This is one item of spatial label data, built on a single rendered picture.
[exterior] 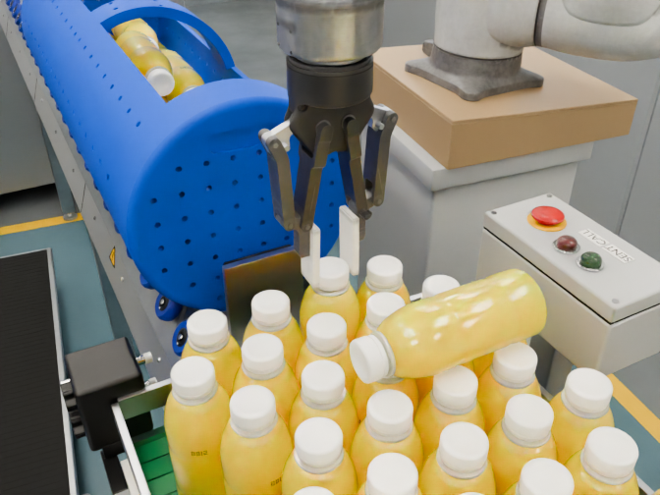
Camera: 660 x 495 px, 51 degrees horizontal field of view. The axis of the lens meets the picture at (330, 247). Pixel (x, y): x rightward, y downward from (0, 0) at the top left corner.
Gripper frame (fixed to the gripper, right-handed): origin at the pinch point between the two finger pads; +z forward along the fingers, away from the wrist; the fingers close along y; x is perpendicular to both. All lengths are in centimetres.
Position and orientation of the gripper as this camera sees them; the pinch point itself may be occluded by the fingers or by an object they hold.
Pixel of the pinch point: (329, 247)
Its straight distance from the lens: 70.0
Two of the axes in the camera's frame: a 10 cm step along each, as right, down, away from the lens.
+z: 0.0, 8.2, 5.7
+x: 4.6, 5.0, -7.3
